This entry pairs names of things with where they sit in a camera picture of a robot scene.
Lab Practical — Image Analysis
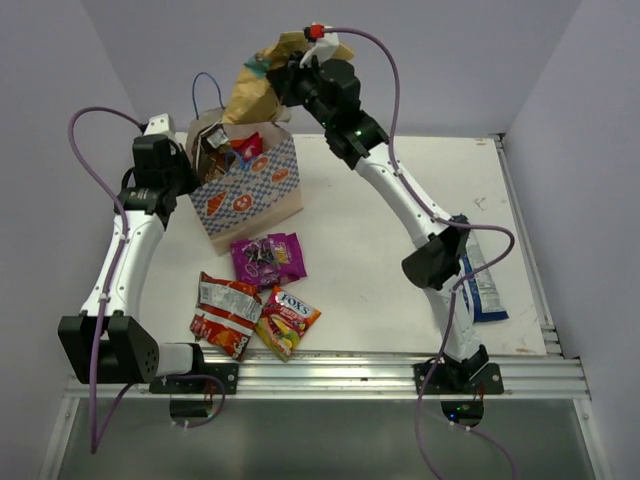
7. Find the tan kraft snack bag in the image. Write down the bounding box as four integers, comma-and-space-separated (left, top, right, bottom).
222, 31, 355, 125

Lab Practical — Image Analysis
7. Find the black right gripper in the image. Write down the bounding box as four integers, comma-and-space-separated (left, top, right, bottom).
268, 50, 335, 130

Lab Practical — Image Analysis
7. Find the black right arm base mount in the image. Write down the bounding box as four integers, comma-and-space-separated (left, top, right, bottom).
412, 345, 505, 395

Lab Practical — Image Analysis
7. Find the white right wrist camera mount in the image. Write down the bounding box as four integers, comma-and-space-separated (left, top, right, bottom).
299, 23, 340, 68

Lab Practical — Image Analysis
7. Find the blue checkered paper bag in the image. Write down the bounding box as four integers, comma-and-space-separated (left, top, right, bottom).
186, 97, 303, 255

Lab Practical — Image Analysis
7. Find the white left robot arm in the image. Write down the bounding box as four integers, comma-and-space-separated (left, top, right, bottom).
58, 134, 208, 393

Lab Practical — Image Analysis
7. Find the purple candy bag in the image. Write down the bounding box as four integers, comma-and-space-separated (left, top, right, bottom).
230, 233, 307, 291

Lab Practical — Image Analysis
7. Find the pink hand cooked chips bag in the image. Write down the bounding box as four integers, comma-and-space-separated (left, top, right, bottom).
231, 132, 264, 159

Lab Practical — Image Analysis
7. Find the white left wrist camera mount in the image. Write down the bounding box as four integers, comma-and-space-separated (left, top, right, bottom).
143, 113, 175, 138

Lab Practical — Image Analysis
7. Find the brown Kettle chips bag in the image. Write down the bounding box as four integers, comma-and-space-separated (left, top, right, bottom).
192, 121, 234, 185

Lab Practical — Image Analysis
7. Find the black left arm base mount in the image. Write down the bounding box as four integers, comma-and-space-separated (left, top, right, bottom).
149, 343, 239, 395

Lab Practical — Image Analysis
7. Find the colourful Fox's candy bag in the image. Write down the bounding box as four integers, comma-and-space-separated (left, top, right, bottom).
255, 286, 321, 362

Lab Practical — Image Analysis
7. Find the blue Doritos bag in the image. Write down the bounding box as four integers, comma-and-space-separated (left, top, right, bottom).
459, 230, 509, 323

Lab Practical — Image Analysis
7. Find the red Doritos bag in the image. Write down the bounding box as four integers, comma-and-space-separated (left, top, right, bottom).
189, 271, 262, 361

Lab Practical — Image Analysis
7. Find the aluminium front rail frame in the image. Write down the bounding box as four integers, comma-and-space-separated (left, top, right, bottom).
40, 351, 612, 479

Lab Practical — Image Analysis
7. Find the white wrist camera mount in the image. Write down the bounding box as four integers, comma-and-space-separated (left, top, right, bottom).
143, 113, 175, 138
299, 23, 340, 68

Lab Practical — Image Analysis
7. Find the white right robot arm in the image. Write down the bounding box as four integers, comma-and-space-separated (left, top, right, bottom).
266, 53, 489, 393

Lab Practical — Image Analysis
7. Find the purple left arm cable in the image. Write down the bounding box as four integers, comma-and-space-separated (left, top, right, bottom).
67, 105, 227, 455

